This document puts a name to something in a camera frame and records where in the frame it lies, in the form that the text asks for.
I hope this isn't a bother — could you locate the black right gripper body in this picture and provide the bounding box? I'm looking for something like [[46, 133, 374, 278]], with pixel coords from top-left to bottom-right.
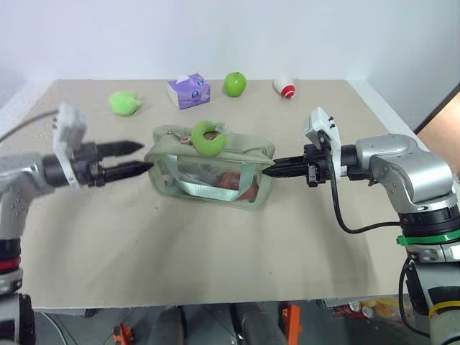
[[303, 138, 338, 188]]

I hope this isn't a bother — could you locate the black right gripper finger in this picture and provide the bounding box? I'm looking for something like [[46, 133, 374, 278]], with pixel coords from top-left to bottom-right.
[[263, 156, 307, 173], [262, 166, 307, 178]]

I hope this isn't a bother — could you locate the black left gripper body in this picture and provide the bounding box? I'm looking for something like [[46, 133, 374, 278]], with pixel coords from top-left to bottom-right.
[[71, 142, 107, 188]]

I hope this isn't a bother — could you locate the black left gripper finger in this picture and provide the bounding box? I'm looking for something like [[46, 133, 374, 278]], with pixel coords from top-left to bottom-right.
[[99, 160, 154, 180], [95, 139, 146, 158]]

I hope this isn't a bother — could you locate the green clear-sided zip pouch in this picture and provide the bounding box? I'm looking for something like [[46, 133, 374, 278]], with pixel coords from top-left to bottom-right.
[[143, 124, 277, 213]]

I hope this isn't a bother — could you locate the green plush toy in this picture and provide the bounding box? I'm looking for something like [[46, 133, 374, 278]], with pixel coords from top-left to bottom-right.
[[108, 91, 142, 116]]

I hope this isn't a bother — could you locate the red item inside pouch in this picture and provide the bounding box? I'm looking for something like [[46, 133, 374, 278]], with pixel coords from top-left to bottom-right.
[[215, 171, 260, 201]]

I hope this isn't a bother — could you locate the red and white cup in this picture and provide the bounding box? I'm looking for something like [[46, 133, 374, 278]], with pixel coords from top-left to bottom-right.
[[272, 76, 297, 100]]

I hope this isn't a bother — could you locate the purple tissue box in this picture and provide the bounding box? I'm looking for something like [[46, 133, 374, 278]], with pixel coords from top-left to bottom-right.
[[167, 73, 212, 110]]

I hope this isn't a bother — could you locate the green apple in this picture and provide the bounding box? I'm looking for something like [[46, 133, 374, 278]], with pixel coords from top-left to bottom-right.
[[224, 71, 248, 98]]

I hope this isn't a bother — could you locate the orange clamp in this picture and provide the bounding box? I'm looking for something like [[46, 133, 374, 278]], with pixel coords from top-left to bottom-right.
[[111, 323, 139, 345], [282, 303, 303, 341]]

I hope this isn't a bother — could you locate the pile of cans and packets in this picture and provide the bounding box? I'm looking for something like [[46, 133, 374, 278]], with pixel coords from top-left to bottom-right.
[[332, 298, 400, 321]]

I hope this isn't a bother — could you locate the dark rounded shape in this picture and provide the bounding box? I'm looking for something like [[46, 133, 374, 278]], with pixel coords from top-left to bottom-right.
[[233, 301, 285, 345]]

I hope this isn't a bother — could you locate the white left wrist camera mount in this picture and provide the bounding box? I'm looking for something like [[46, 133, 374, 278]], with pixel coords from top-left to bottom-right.
[[52, 103, 89, 195]]

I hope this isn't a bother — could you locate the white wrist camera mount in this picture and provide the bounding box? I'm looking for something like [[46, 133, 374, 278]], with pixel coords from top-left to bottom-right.
[[303, 106, 348, 180], [52, 103, 89, 195]]

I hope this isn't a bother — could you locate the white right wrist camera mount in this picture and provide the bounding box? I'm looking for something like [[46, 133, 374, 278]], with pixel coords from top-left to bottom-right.
[[303, 106, 348, 180]]

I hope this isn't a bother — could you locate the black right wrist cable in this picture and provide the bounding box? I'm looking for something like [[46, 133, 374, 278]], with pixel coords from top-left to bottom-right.
[[330, 175, 402, 234]]

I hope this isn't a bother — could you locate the grey left arm cable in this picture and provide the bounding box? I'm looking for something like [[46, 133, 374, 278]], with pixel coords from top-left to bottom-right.
[[0, 111, 60, 143]]

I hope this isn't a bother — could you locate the green plush ring keychain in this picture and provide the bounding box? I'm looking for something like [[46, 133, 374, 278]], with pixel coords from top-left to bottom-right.
[[190, 119, 229, 158]]

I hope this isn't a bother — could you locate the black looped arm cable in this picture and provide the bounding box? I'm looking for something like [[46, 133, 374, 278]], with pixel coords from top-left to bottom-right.
[[397, 257, 432, 338]]

